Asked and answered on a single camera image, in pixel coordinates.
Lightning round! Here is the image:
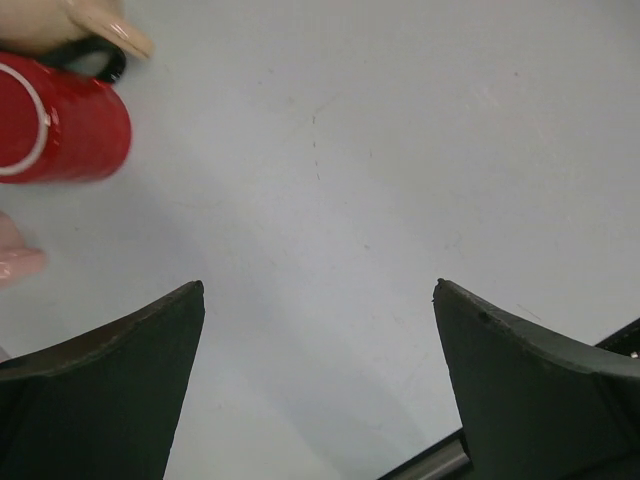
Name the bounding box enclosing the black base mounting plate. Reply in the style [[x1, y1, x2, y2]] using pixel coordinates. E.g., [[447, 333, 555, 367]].
[[382, 316, 640, 480]]

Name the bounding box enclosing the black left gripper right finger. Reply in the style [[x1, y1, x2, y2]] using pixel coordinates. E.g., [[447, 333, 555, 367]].
[[431, 278, 640, 480]]

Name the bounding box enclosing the pink ceramic mug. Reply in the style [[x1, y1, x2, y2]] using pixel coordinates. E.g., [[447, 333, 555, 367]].
[[1, 213, 47, 288]]

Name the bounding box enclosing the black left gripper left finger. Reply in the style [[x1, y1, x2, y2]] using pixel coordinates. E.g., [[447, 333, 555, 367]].
[[1, 281, 205, 479]]

